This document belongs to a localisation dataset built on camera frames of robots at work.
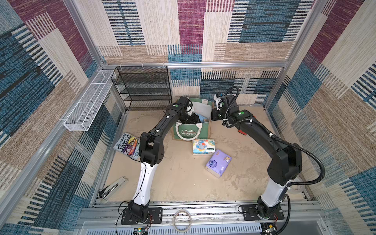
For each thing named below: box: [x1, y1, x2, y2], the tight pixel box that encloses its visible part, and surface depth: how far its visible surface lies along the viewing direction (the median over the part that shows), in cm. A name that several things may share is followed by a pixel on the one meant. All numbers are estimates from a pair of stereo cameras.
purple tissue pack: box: [205, 149, 233, 179], surface depth 87 cm
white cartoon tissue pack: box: [192, 139, 216, 156], surface depth 94 cm
